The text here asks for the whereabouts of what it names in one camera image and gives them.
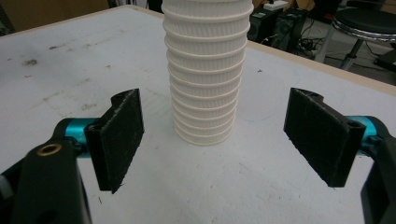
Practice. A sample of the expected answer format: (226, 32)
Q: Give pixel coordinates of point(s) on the black round stool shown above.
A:
(358, 28)

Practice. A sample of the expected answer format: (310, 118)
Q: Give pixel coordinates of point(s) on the white power strip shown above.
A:
(275, 5)

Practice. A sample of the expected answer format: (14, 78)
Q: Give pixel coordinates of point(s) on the stack of white paper cups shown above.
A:
(205, 71)

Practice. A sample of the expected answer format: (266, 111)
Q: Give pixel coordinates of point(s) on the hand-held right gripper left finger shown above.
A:
(116, 140)

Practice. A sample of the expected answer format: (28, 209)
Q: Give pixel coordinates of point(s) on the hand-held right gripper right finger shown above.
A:
(320, 137)

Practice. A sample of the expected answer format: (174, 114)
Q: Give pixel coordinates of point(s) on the black computer tower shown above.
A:
(275, 26)

